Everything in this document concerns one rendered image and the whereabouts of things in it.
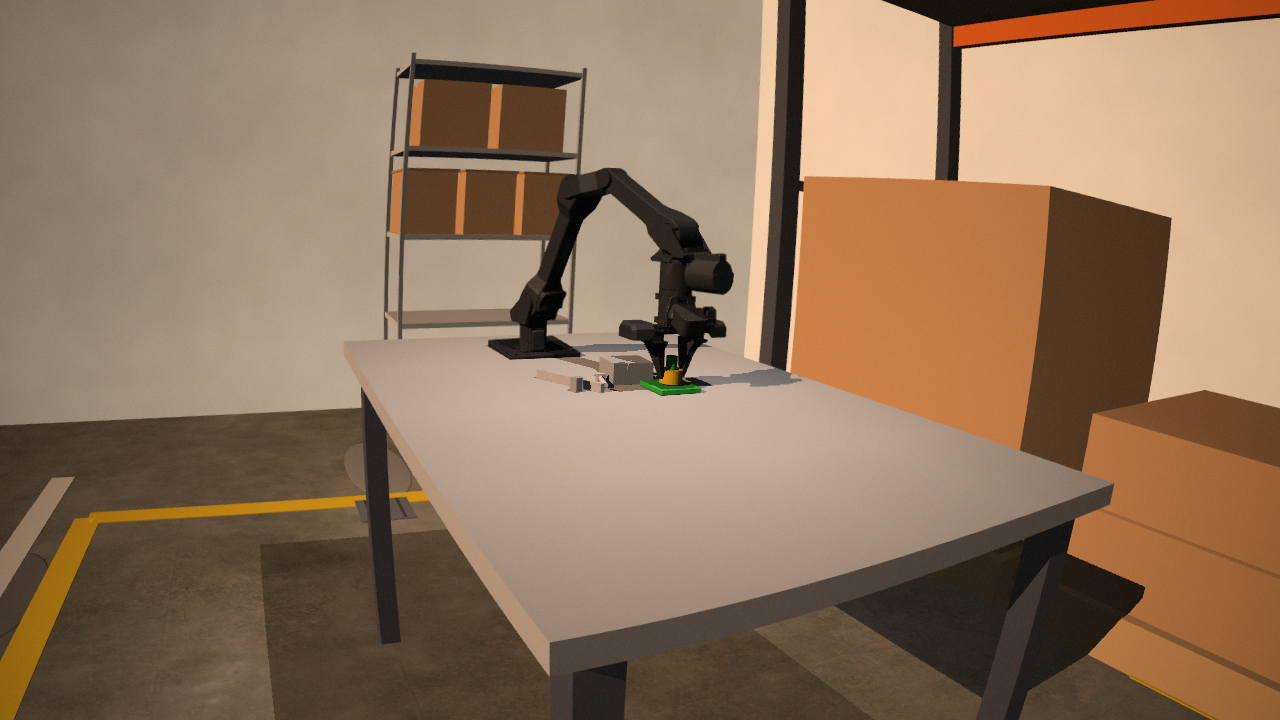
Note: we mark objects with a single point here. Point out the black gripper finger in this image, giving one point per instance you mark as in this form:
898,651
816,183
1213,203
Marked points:
657,353
686,350

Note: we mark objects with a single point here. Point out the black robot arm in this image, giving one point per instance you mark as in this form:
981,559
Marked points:
543,295

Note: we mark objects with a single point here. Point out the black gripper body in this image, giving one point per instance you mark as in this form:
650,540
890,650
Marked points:
639,330

